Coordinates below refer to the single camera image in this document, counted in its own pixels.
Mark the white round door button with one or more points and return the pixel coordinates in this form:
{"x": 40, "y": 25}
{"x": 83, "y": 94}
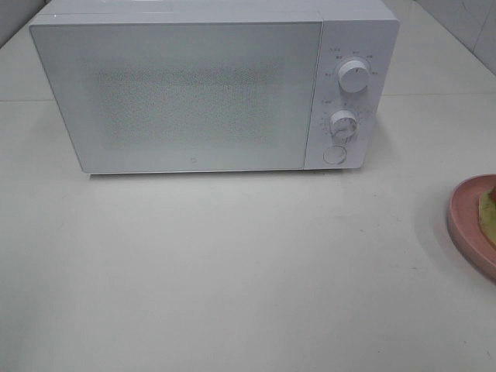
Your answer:
{"x": 334, "y": 155}

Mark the white microwave door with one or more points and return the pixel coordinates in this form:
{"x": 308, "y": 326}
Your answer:
{"x": 149, "y": 98}

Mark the pink round plate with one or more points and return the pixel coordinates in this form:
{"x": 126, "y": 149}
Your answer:
{"x": 462, "y": 223}

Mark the toast sandwich with lettuce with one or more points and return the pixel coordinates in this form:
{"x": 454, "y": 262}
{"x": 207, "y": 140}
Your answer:
{"x": 487, "y": 215}

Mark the white lower timer knob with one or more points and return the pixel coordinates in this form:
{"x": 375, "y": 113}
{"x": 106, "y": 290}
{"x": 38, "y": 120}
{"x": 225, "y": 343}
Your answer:
{"x": 343, "y": 124}

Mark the white microwave oven body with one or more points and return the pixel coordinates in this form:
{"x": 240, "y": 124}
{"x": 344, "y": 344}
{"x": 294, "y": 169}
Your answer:
{"x": 364, "y": 29}

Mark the white upper power knob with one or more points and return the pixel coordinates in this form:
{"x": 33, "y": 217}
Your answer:
{"x": 353, "y": 75}

